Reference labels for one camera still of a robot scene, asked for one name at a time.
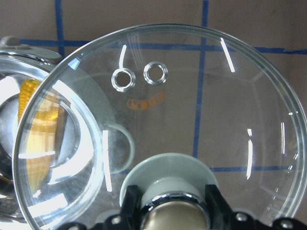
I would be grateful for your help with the glass pot lid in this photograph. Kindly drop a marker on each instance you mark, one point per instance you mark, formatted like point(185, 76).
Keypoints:
point(202, 108)

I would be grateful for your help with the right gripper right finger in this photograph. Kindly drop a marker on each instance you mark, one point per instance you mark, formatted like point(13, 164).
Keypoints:
point(222, 217)

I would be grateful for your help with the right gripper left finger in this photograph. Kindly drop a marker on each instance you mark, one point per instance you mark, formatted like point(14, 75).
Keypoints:
point(129, 216)

